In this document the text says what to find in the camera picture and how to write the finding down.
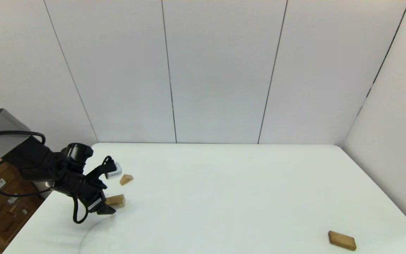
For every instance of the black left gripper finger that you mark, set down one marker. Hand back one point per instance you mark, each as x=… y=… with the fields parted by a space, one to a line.
x=106 y=210
x=101 y=184

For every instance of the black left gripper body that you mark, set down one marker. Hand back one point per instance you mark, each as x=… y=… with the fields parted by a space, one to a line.
x=85 y=192

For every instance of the arched wooden building block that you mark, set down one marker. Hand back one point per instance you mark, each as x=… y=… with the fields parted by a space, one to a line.
x=117 y=200

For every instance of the rectangular wooden building block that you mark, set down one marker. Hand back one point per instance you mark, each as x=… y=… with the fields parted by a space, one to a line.
x=342 y=240

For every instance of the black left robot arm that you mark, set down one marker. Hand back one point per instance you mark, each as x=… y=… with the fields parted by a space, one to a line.
x=37 y=160

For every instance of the triangular wooden building block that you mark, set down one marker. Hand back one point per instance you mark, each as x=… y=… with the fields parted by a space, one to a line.
x=126 y=180

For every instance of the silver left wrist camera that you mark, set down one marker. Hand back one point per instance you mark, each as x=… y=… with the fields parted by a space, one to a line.
x=114 y=171

